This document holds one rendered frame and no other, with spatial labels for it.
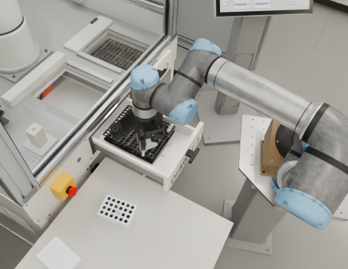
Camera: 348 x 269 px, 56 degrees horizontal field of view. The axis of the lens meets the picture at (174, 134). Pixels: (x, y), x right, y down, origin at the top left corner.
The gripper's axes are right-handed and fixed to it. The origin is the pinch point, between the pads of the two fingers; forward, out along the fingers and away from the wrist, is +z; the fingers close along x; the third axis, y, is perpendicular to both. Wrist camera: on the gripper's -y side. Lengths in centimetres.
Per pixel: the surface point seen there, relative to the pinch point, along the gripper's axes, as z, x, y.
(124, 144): 8.3, 8.5, -4.6
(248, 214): 59, -15, 50
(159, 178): 11.6, -7.2, 4.9
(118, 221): 18.0, -16.6, -12.6
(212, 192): 99, 17, 49
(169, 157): 14.5, 2.2, 11.9
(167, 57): 8, 51, 25
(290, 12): 2, 63, 95
